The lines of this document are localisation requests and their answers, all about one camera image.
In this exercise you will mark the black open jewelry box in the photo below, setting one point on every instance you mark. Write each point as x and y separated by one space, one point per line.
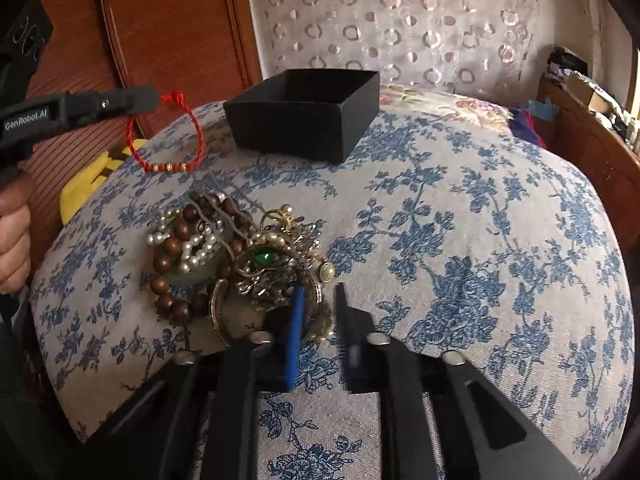
314 113

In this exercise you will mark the person's left hand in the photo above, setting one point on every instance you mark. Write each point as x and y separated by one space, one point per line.
14 234

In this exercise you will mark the pink floral pillow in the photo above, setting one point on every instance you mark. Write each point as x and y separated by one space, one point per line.
450 106

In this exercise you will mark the green jade bangle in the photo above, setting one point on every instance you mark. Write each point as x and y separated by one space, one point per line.
201 256

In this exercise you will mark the sheer curtain with circles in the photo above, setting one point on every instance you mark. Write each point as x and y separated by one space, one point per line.
493 48

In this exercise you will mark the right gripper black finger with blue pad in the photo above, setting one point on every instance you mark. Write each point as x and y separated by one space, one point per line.
263 361

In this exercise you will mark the wooden headboard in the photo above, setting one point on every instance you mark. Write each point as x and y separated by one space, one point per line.
204 48

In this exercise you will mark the green gem ornate brooch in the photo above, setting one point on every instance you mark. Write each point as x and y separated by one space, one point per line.
283 254

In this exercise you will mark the yellow cloth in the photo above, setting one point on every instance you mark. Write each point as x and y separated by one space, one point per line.
83 184

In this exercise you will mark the wooden side cabinet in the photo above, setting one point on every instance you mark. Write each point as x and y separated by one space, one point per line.
613 169

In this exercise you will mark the red string bracelet gold beads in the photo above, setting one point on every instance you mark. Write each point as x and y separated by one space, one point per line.
174 162

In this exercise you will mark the clutter on cabinet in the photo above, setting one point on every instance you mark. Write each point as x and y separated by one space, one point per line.
570 73

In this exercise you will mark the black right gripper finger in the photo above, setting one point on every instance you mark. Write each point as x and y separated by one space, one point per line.
93 106
422 429

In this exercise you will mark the antique metal bangle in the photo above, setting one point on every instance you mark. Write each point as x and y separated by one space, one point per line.
235 311

